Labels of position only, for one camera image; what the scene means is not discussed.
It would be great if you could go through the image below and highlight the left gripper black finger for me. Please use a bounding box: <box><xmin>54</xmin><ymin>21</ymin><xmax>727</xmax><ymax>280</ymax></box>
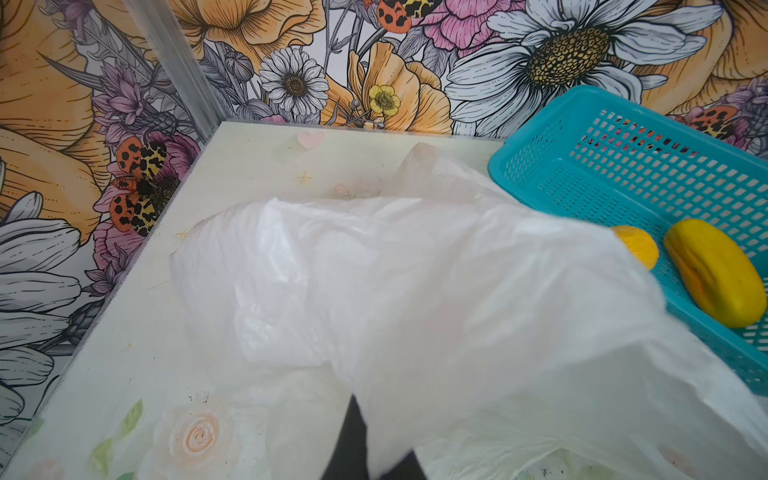
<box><xmin>322</xmin><ymin>396</ymin><xmax>427</xmax><ymax>480</ymax></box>

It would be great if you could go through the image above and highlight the translucent white plastic bag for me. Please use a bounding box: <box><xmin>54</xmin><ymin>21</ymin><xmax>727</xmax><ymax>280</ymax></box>
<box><xmin>170</xmin><ymin>144</ymin><xmax>767</xmax><ymax>479</ymax></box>

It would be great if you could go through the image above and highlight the yellow toy fruit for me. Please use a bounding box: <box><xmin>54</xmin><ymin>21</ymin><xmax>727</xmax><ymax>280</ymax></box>
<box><xmin>611</xmin><ymin>225</ymin><xmax>660</xmax><ymax>271</ymax></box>

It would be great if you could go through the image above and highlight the yellow toy banana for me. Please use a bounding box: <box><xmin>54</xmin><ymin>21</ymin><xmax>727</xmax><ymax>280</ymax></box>
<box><xmin>663</xmin><ymin>219</ymin><xmax>767</xmax><ymax>329</ymax></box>

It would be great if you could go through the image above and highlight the teal plastic basket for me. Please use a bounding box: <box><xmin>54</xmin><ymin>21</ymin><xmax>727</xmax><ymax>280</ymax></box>
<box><xmin>487</xmin><ymin>85</ymin><xmax>768</xmax><ymax>397</ymax></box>

